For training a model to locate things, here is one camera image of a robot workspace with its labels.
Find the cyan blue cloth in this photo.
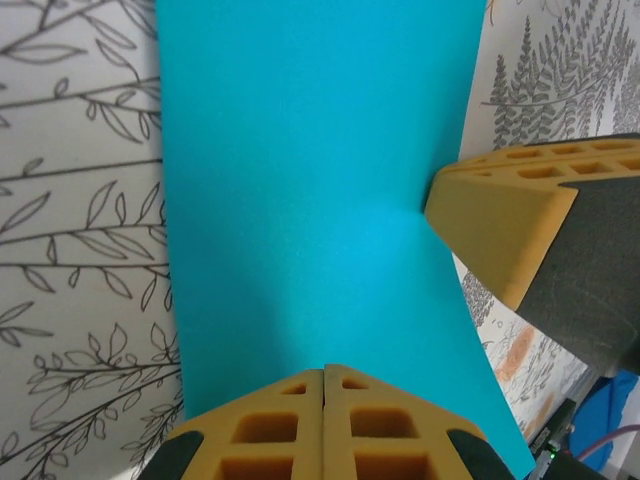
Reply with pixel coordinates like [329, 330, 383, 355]
[154, 0, 535, 476]

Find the floral fern print tablecloth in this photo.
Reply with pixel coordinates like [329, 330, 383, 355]
[0, 0, 640, 480]

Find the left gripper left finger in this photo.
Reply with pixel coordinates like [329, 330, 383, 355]
[135, 367, 325, 480]

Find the blue cap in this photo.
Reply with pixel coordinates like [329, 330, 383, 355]
[574, 372, 640, 454]

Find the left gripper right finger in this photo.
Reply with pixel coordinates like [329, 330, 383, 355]
[322, 363, 512, 480]

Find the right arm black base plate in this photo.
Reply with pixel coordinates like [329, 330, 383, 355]
[524, 397, 606, 480]

